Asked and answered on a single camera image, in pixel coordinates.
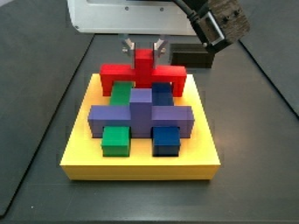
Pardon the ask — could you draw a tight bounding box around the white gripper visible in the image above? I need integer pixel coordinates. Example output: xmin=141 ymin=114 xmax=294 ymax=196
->
xmin=67 ymin=0 xmax=195 ymax=67

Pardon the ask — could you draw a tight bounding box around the red cross-shaped block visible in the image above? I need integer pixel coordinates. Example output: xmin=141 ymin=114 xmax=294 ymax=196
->
xmin=99 ymin=49 xmax=187 ymax=97

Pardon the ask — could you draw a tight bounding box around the yellow wooden board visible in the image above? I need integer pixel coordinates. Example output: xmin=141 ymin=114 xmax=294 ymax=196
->
xmin=60 ymin=73 xmax=221 ymax=180

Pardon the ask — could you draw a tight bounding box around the purple cross-shaped block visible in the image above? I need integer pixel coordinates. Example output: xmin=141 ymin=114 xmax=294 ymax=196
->
xmin=88 ymin=88 xmax=195 ymax=138

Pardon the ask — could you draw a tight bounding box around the blue bar block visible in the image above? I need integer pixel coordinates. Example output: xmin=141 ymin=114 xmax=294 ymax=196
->
xmin=153 ymin=82 xmax=182 ymax=157

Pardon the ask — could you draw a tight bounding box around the green bar block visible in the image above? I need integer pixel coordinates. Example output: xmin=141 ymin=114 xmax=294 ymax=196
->
xmin=102 ymin=81 xmax=134 ymax=157

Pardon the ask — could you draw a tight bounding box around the black cable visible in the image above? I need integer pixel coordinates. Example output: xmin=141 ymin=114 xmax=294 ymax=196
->
xmin=171 ymin=0 xmax=202 ymax=23

